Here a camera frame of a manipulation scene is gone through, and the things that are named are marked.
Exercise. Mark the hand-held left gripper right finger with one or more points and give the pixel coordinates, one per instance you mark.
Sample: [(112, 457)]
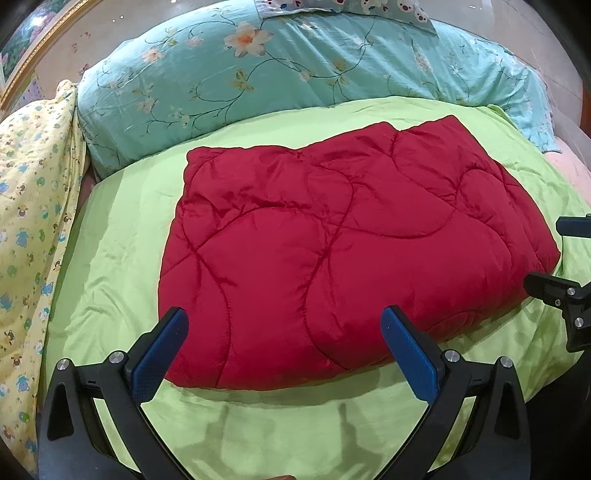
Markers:
[(411, 353)]

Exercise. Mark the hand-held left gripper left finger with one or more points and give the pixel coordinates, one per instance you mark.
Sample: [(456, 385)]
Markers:
[(154, 355)]

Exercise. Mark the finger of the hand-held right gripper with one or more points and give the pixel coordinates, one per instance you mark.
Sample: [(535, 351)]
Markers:
[(575, 226), (561, 290)]

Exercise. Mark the red quilted blanket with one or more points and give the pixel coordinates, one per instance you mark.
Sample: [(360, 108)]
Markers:
[(323, 258)]

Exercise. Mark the pale pink cloth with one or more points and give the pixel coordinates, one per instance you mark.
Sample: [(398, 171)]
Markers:
[(572, 166)]

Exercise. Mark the light green blanket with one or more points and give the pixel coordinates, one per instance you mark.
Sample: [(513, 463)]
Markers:
[(111, 258)]

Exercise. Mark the yellow printed quilt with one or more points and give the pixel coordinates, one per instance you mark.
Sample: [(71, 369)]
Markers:
[(32, 194)]

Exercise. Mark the teal floral pillow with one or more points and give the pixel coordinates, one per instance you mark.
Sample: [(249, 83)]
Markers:
[(323, 69)]

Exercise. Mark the bear print pillow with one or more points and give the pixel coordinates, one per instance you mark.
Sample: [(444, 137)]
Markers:
[(351, 11)]

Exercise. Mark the gold framed picture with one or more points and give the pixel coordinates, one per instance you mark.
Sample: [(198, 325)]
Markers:
[(27, 69)]

